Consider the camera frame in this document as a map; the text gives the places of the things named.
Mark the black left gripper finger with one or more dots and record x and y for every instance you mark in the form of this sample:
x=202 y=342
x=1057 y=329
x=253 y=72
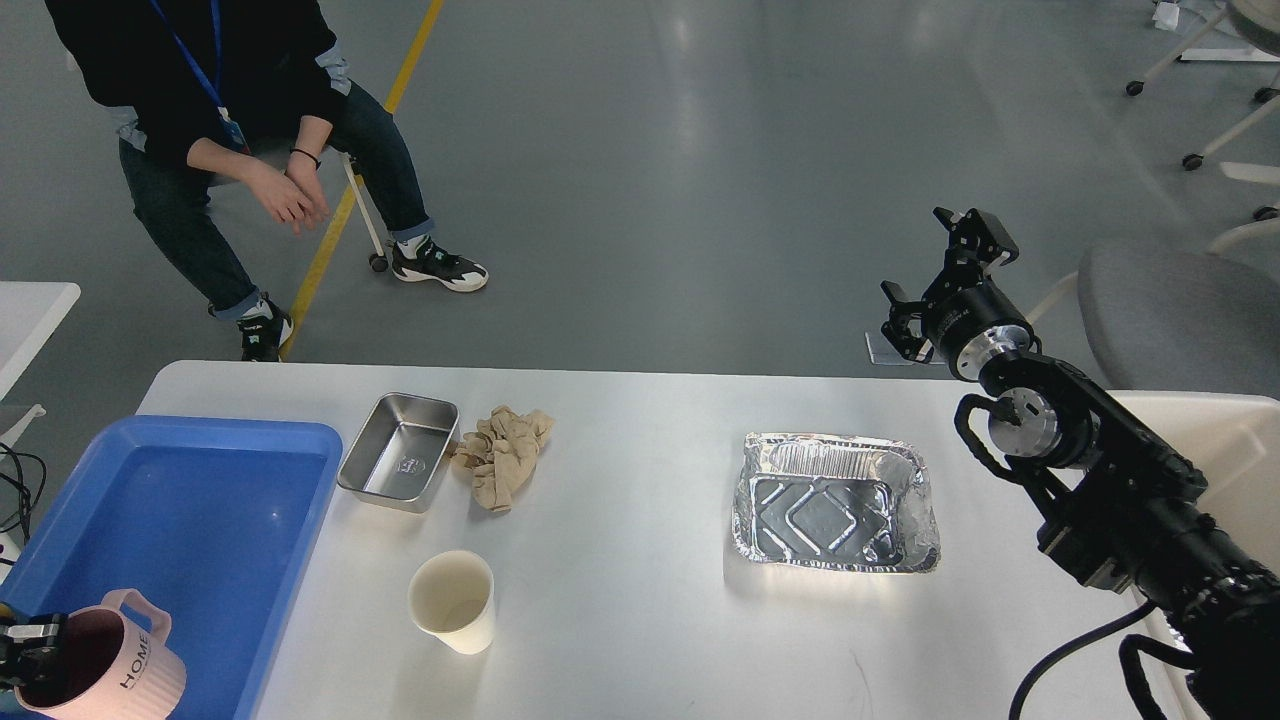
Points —
x=31 y=651

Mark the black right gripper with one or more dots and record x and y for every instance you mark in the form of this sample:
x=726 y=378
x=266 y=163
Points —
x=965 y=319

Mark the pink ribbed mug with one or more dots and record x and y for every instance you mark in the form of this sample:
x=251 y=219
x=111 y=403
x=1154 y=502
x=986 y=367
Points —
x=113 y=664

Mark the stainless steel rectangular pan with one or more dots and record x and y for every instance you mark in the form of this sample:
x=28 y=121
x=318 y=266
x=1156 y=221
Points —
x=399 y=452

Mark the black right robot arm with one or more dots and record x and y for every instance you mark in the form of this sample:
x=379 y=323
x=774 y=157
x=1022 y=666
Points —
x=1119 y=503

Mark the person's hand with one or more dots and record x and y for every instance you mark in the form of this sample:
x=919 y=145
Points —
x=294 y=196

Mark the grey office chair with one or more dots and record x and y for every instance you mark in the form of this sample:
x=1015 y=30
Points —
x=1172 y=320

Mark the blue plastic tray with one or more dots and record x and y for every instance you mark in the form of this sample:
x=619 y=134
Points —
x=211 y=519

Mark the aluminium foil tray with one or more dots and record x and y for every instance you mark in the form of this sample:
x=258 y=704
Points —
x=835 y=503

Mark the white plastic bin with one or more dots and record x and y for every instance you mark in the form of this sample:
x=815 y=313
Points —
x=1234 y=440

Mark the white side table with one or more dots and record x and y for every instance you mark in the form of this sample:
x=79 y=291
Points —
x=30 y=313

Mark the white paper cup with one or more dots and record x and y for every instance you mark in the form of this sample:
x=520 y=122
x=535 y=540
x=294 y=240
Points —
x=452 y=597

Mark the crumpled beige cloth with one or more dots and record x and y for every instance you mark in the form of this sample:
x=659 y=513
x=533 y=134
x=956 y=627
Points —
x=502 y=453

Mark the white chair under person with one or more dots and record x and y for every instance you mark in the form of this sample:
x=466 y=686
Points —
x=378 y=259

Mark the seated person in black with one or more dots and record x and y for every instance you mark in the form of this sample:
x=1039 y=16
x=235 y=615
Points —
x=195 y=89

